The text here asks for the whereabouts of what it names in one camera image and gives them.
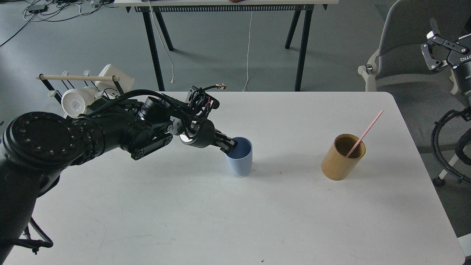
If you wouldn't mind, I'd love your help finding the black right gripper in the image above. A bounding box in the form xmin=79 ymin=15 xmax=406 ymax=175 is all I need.
xmin=421 ymin=18 xmax=471 ymax=97

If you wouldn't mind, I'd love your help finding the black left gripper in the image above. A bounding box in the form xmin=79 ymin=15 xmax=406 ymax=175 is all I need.
xmin=180 ymin=120 xmax=237 ymax=154

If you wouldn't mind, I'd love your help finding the blue plastic cup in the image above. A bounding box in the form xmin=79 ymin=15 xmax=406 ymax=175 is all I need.
xmin=226 ymin=137 xmax=253 ymax=177

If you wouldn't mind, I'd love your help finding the pink chopstick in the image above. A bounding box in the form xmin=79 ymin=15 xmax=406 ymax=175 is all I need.
xmin=346 ymin=110 xmax=384 ymax=158

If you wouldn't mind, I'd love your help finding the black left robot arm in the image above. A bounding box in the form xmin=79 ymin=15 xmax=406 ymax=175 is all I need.
xmin=0 ymin=87 xmax=239 ymax=262

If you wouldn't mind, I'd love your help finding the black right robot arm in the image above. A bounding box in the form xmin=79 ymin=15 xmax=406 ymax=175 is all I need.
xmin=421 ymin=18 xmax=471 ymax=187

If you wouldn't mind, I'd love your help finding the white cup on rack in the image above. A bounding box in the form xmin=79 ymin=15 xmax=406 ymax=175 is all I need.
xmin=61 ymin=86 xmax=99 ymax=119

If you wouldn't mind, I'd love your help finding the grey office chair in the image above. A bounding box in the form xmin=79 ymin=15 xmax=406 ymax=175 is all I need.
xmin=358 ymin=0 xmax=470 ymax=92

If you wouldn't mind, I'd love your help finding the white square mug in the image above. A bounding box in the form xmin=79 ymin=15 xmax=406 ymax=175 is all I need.
xmin=96 ymin=64 xmax=135 ymax=97

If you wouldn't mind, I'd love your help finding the bamboo cylinder holder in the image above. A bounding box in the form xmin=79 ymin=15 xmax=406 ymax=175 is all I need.
xmin=321 ymin=134 xmax=366 ymax=181

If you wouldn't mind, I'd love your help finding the black trestle background table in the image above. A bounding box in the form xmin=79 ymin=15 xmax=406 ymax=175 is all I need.
xmin=112 ymin=0 xmax=340 ymax=92

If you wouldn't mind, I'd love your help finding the white hanging cable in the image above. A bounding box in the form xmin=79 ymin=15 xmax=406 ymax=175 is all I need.
xmin=242 ymin=10 xmax=254 ymax=92

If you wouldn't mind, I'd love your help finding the black wire cup rack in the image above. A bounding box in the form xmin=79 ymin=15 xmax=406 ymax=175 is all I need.
xmin=35 ymin=70 xmax=125 ymax=102

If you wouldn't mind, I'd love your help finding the floor cables and adapter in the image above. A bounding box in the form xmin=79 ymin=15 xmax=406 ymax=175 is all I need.
xmin=0 ymin=0 xmax=114 ymax=47

